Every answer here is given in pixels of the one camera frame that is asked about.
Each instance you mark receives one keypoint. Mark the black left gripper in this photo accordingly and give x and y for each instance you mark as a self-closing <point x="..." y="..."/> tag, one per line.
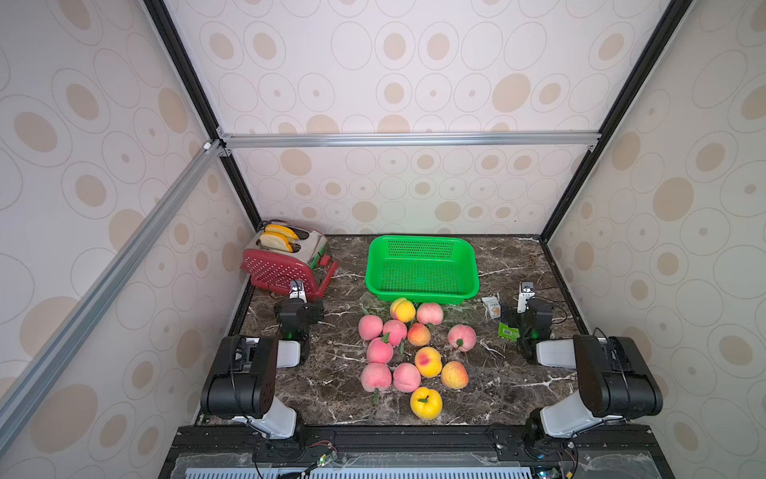
<point x="310" y="314"/>

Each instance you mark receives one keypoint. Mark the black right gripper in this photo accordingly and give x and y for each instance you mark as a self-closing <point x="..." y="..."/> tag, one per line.
<point x="533" y="308"/>

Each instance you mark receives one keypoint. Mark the yellow peach front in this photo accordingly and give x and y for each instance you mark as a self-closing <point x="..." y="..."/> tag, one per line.
<point x="426" y="403"/>

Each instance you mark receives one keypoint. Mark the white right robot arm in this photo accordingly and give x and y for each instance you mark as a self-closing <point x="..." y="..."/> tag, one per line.
<point x="614" y="382"/>

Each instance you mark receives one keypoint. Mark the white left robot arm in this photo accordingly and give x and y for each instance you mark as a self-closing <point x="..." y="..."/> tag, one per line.
<point x="241" y="384"/>

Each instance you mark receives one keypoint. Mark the yellow peach near basket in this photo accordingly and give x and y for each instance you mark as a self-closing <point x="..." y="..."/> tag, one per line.
<point x="403" y="310"/>

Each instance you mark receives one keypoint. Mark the green plastic basket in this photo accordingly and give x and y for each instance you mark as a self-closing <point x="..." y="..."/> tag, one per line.
<point x="422" y="269"/>

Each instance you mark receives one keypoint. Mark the green snack packet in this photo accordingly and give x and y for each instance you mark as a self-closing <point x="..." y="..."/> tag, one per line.
<point x="508" y="333"/>

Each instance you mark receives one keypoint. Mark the white biscuit packet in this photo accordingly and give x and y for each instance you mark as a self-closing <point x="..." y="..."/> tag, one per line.
<point x="493" y="307"/>

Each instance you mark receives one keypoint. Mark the front toast slice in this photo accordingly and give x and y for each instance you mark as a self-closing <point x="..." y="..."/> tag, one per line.
<point x="277" y="242"/>

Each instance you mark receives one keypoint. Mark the toast slice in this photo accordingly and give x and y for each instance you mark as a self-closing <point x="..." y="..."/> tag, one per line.
<point x="277" y="242"/>
<point x="286" y="232"/>

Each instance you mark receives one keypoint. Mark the pink peach with leaf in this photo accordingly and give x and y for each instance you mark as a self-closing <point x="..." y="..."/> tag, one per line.
<point x="379" y="351"/>

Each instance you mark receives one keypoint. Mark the rear toast slice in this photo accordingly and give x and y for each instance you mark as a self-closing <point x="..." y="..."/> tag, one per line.
<point x="286" y="232"/>

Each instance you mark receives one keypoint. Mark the yellow red peach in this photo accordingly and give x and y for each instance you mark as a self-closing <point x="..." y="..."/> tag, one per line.
<point x="428" y="361"/>

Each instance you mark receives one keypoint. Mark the orange wrinkled peach middle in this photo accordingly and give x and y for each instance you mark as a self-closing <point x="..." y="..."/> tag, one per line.
<point x="419" y="335"/>

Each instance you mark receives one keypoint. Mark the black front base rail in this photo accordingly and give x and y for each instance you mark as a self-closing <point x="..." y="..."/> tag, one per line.
<point x="619" y="451"/>

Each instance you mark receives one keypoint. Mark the horizontal aluminium rail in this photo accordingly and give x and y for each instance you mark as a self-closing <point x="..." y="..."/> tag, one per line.
<point x="229" y="142"/>

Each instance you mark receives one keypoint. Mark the diagonal aluminium rail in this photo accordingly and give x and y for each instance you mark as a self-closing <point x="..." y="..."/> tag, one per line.
<point x="25" y="397"/>

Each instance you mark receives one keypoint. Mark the black left frame post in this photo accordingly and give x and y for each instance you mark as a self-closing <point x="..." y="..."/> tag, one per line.
<point x="162" y="19"/>

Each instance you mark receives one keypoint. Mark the black frame post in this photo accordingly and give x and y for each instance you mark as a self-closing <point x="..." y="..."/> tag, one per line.
<point x="162" y="19"/>
<point x="659" y="39"/>

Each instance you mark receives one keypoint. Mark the black right frame post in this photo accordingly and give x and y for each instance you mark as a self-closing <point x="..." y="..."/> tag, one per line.
<point x="659" y="39"/>

